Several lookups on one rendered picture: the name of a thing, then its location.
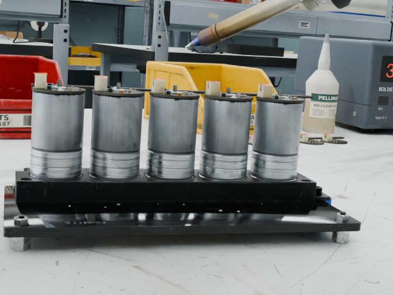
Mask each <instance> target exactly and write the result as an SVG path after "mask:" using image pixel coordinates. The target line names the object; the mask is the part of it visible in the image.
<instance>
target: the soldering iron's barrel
mask: <svg viewBox="0 0 393 295"><path fill-rule="evenodd" d="M327 1H330V0H266V1H264V2H262V3H260V4H257V5H255V6H253V7H251V8H249V9H246V10H245V11H243V12H241V13H238V14H236V15H234V16H232V17H229V18H227V19H225V20H223V21H221V22H219V23H215V24H213V25H212V26H210V27H208V28H206V29H204V30H202V31H200V32H199V34H198V40H199V42H200V44H201V45H202V46H203V47H209V46H211V45H213V44H215V43H218V42H222V41H224V40H225V39H227V38H229V37H231V36H233V35H236V34H238V33H240V32H242V31H244V30H246V29H249V28H251V27H253V26H256V25H258V24H260V23H262V22H264V21H267V20H269V19H271V18H273V17H275V16H278V15H280V14H282V13H284V12H286V11H289V10H291V9H293V8H296V7H297V6H300V5H302V4H303V5H304V7H305V8H306V9H309V10H312V9H314V8H317V7H319V5H320V4H323V3H325V2H327Z"/></svg>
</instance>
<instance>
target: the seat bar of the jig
mask: <svg viewBox="0 0 393 295"><path fill-rule="evenodd" d="M145 173H146V169H140V171H139V178H138V179H134V180H123V181H115V180H102V179H96V178H93V177H91V176H89V168H82V177H80V178H78V179H73V180H44V179H37V178H34V177H32V176H30V167H26V168H24V171H15V202H16V203H109V202H251V201H315V196H316V184H317V182H315V181H313V180H311V179H309V178H307V177H305V176H304V175H302V174H300V173H298V172H297V177H296V178H297V179H296V180H294V181H269V180H262V179H257V178H255V177H252V176H250V170H247V174H246V179H245V180H241V181H219V180H211V179H206V178H203V177H201V176H199V169H194V178H193V179H191V180H185V181H167V180H157V179H153V178H149V177H147V176H145Z"/></svg>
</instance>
